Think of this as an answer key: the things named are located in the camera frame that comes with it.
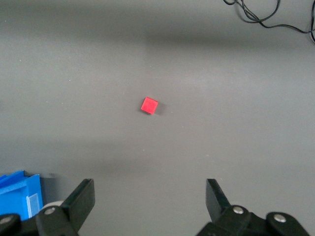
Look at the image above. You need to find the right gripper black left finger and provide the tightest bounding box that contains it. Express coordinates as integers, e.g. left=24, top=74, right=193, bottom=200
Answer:
left=36, top=178, right=95, bottom=236

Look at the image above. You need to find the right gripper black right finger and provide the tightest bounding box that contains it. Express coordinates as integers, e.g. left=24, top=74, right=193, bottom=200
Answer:
left=196, top=178, right=252, bottom=236

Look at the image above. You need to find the small red cube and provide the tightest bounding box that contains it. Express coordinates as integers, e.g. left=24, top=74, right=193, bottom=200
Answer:
left=140, top=96, right=158, bottom=115

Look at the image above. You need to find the blue plastic bin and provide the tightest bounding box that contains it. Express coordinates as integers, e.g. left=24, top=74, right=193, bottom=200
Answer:
left=0, top=170, right=44, bottom=221

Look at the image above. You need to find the dark grey table mat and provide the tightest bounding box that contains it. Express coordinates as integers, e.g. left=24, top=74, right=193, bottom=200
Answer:
left=0, top=0, right=315, bottom=236

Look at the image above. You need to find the thin black cable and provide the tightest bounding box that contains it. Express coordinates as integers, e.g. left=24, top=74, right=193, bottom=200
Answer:
left=223, top=0, right=315, bottom=44
left=237, top=0, right=283, bottom=24

